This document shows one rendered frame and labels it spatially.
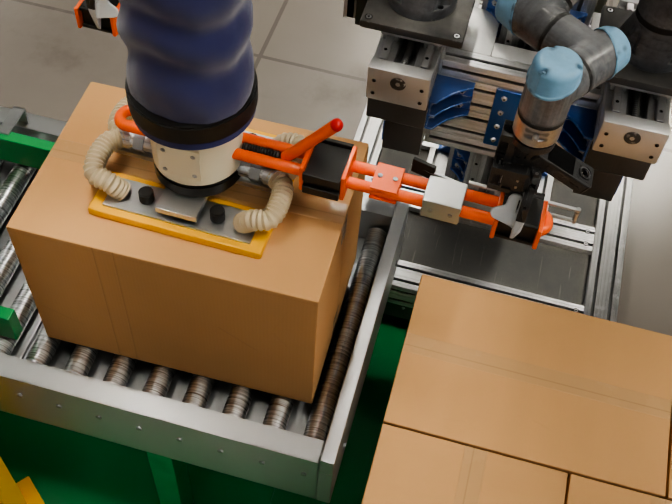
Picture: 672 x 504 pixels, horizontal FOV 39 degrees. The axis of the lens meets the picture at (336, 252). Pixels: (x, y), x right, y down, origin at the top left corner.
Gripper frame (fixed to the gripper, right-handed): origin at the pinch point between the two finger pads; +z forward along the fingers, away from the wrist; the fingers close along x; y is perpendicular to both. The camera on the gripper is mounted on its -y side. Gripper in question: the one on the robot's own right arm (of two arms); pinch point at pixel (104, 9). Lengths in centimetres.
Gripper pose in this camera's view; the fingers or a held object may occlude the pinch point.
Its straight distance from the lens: 203.3
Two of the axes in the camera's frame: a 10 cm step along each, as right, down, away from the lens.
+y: 9.6, 2.5, -1.2
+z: -0.5, 5.8, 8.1
